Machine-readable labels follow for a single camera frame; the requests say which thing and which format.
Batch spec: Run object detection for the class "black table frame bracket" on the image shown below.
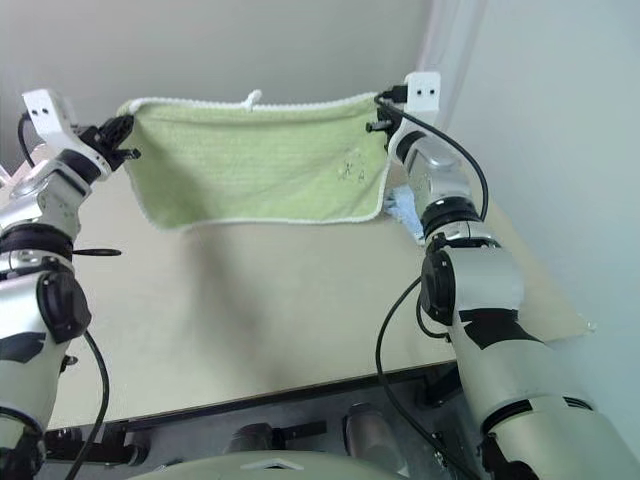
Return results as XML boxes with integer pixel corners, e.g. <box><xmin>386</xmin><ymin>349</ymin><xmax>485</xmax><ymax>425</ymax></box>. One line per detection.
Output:
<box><xmin>43</xmin><ymin>423</ymin><xmax>152</xmax><ymax>467</ymax></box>

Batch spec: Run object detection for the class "pale green robot torso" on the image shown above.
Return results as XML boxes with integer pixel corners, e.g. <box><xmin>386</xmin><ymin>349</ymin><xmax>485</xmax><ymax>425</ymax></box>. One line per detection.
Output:
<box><xmin>127</xmin><ymin>449</ymin><xmax>382</xmax><ymax>480</ymax></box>

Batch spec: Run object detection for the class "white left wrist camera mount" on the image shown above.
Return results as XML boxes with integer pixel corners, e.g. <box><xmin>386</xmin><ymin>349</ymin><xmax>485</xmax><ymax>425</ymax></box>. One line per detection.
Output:
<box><xmin>21</xmin><ymin>88</ymin><xmax>109</xmax><ymax>179</ymax></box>

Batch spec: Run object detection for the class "short black frame bar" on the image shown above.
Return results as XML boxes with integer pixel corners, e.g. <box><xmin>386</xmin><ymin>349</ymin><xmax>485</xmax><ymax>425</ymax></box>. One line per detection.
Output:
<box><xmin>271</xmin><ymin>421</ymin><xmax>327</xmax><ymax>444</ymax></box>

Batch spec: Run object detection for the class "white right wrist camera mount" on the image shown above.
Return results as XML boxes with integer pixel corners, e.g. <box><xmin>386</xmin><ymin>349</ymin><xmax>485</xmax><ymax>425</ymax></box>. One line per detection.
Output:
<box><xmin>388</xmin><ymin>71</ymin><xmax>443</xmax><ymax>162</ymax></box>

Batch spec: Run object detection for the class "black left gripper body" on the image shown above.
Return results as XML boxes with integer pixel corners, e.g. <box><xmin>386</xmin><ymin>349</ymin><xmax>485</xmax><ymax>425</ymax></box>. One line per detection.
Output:
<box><xmin>74</xmin><ymin>115</ymin><xmax>126</xmax><ymax>172</ymax></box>

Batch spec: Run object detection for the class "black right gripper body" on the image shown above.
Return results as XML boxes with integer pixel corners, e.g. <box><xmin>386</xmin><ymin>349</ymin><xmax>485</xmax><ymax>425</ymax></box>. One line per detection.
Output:
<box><xmin>375</xmin><ymin>113</ymin><xmax>402</xmax><ymax>147</ymax></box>

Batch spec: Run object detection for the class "folded blue towel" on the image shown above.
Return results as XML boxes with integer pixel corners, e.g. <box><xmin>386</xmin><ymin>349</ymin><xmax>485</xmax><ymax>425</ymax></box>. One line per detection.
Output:
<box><xmin>387</xmin><ymin>185</ymin><xmax>427</xmax><ymax>247</ymax></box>

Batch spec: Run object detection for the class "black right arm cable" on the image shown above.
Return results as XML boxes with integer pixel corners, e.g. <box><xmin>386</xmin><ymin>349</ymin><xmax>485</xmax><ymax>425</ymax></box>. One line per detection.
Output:
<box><xmin>373</xmin><ymin>85</ymin><xmax>490</xmax><ymax>480</ymax></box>

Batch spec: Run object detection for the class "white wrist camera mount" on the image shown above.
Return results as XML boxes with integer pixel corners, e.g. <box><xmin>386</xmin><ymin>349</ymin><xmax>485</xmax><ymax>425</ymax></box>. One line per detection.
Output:
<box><xmin>388</xmin><ymin>71</ymin><xmax>443</xmax><ymax>162</ymax></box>
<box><xmin>21</xmin><ymin>88</ymin><xmax>109</xmax><ymax>179</ymax></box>

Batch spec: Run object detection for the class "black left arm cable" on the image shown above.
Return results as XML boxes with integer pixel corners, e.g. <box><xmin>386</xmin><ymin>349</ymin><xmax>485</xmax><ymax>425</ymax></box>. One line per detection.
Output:
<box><xmin>17</xmin><ymin>112</ymin><xmax>123</xmax><ymax>480</ymax></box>

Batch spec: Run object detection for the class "green towel with white trim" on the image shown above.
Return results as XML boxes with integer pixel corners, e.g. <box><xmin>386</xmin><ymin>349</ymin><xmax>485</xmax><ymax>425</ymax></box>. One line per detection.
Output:
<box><xmin>115</xmin><ymin>88</ymin><xmax>394</xmax><ymax>234</ymax></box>

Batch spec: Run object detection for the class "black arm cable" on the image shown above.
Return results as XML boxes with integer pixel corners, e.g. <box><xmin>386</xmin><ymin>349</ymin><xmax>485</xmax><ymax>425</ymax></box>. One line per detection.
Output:
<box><xmin>373</xmin><ymin>85</ymin><xmax>490</xmax><ymax>480</ymax></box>
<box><xmin>17</xmin><ymin>112</ymin><xmax>123</xmax><ymax>480</ymax></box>

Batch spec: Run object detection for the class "small dark rounded shape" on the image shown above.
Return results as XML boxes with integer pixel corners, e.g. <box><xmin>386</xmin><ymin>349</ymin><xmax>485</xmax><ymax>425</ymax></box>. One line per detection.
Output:
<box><xmin>228</xmin><ymin>422</ymin><xmax>275</xmax><ymax>455</ymax></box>

